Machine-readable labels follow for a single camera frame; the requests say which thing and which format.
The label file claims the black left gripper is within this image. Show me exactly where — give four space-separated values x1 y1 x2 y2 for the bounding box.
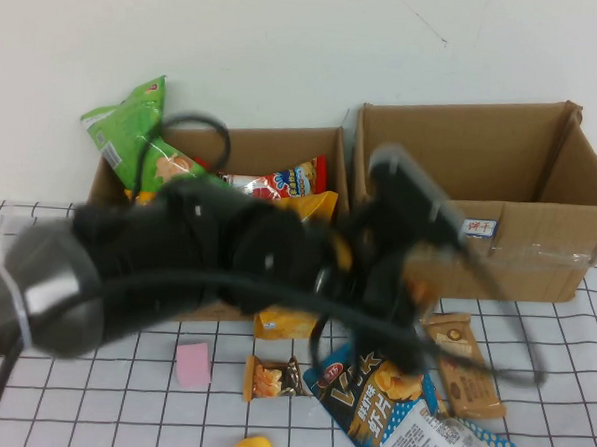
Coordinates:
343 195 434 376

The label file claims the small yellow snack packet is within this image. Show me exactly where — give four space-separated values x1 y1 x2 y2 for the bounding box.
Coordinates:
251 303 325 344

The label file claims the red white snack bag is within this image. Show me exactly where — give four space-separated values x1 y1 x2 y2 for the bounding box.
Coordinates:
192 148 329 206

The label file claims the blue Vikar chip bag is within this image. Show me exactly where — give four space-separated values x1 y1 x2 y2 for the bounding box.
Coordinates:
299 336 523 447

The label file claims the brown biscuit bar packet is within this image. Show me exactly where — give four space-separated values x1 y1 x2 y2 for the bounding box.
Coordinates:
413 309 513 422

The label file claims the large cardboard box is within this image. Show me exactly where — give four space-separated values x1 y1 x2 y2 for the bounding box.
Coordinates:
345 89 597 306

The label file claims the large yellow chip bag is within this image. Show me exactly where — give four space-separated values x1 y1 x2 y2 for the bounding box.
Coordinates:
123 179 339 227

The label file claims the pink block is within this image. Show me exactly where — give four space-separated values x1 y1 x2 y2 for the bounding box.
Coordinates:
173 340 214 390

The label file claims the small cardboard box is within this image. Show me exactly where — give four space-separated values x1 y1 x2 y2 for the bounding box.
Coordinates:
80 113 358 332

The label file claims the white checked tablecloth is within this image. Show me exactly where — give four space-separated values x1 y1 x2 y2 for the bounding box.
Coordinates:
0 198 597 447

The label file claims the green chip bag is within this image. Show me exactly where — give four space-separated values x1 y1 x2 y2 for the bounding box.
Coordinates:
77 70 237 199

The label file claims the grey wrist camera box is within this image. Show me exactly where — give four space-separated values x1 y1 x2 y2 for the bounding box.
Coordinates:
365 140 477 249

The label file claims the thin black cable loop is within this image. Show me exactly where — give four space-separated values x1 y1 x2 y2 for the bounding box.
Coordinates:
133 107 234 206

